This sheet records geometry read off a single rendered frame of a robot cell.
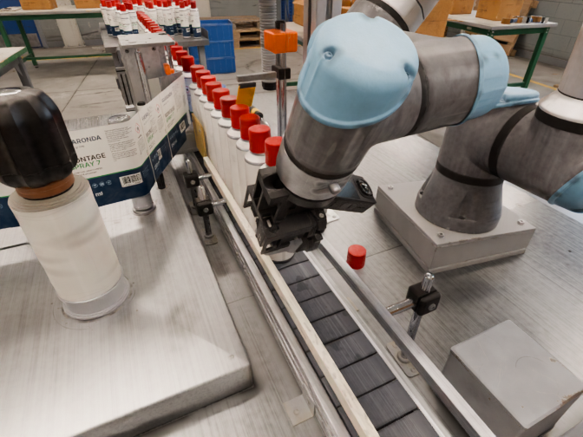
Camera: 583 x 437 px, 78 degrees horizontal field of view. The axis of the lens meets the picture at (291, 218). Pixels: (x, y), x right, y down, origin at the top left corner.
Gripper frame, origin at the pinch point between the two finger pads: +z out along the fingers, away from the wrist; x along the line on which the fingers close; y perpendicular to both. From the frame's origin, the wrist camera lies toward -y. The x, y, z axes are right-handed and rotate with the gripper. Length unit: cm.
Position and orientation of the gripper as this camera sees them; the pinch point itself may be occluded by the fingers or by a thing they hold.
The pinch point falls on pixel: (289, 241)
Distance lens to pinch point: 55.2
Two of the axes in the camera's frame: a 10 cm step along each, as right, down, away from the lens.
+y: -9.1, 2.4, -3.4
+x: 3.6, 8.6, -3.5
